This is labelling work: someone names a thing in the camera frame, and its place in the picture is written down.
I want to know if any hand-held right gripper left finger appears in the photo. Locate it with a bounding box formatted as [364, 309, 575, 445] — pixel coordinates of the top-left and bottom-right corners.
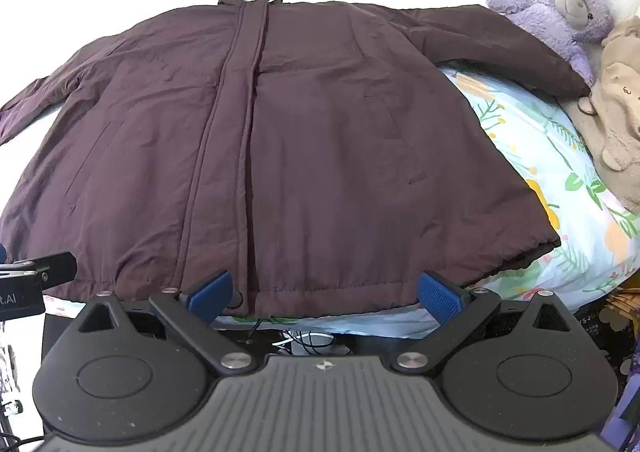
[75, 269, 256, 375]

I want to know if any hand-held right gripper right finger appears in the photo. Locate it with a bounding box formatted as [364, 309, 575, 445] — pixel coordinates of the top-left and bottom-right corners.
[390, 270, 573, 375]

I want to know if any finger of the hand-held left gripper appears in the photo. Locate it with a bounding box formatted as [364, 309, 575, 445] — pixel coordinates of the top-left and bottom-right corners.
[24, 252, 78, 287]

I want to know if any dark maroon jacket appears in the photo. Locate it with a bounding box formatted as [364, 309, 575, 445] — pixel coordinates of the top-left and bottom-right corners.
[0, 0, 592, 320]

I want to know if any floral bed sheet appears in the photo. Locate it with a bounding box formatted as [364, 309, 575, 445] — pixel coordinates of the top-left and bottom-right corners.
[42, 59, 640, 339]

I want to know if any dark printed box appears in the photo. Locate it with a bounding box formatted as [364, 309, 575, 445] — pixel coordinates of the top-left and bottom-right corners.
[595, 289, 640, 452]

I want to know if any beige plush toy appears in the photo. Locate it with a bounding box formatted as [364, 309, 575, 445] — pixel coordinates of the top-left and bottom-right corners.
[567, 16, 640, 215]

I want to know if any purple teddy bear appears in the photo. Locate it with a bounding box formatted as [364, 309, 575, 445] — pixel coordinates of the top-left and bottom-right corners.
[486, 0, 616, 88]

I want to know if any white cable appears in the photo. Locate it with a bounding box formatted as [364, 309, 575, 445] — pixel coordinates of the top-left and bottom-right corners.
[272, 329, 337, 351]

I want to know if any black cable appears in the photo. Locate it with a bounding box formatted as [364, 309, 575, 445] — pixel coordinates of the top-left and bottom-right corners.
[0, 397, 46, 452]

